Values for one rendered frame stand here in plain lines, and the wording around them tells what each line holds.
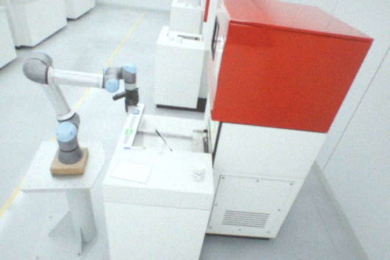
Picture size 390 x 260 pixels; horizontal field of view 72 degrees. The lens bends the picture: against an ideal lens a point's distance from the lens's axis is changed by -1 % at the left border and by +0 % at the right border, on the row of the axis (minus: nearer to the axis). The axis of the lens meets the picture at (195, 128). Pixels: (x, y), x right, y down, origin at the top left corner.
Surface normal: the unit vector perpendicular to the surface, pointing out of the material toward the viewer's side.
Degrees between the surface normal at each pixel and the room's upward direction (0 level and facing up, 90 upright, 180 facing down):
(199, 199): 90
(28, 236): 0
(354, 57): 90
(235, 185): 90
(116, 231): 90
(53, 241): 0
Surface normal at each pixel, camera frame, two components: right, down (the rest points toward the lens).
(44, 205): 0.12, -0.81
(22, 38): 0.00, 0.58
